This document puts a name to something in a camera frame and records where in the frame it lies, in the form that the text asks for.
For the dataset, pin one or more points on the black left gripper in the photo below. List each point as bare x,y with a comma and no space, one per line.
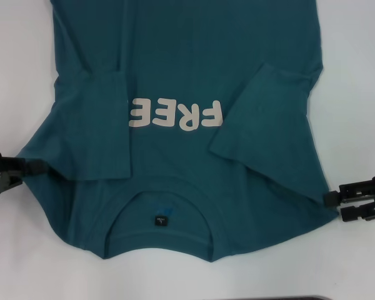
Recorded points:
1,184

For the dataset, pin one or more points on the teal shirt with FREE print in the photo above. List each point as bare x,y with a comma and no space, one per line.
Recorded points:
175,62

